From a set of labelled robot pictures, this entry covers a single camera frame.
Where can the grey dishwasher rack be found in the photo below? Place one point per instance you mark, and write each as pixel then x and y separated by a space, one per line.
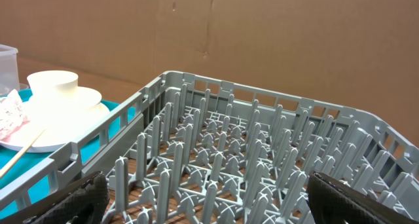
pixel 193 149

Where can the right wooden chopstick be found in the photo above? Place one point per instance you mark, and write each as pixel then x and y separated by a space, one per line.
pixel 19 155

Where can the white bowl on plate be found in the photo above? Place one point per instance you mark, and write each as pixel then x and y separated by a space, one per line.
pixel 77 98

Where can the white round plate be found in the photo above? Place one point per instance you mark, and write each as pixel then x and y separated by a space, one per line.
pixel 49 129

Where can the clear plastic waste bin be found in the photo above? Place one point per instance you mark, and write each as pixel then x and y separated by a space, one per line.
pixel 9 71

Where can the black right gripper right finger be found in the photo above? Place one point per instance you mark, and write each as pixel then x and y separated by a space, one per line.
pixel 331 201

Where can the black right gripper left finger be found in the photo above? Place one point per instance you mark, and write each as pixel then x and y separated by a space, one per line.
pixel 83 201

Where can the cream plastic cup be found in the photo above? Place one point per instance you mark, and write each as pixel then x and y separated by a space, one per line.
pixel 53 84

